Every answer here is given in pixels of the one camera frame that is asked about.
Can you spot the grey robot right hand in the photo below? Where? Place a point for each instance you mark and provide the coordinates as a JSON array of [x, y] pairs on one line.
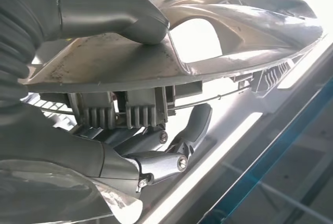
[[52, 139]]

